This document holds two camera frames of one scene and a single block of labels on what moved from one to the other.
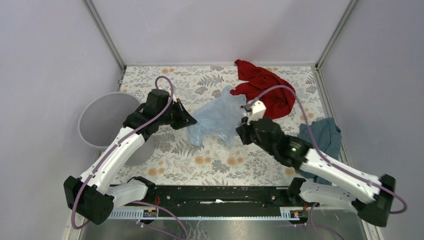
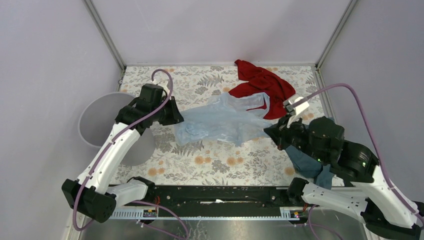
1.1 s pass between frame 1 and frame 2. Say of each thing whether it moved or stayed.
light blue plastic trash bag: moved
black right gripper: moved
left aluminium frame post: stayed
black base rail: stayed
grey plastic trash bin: stayed
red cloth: stayed
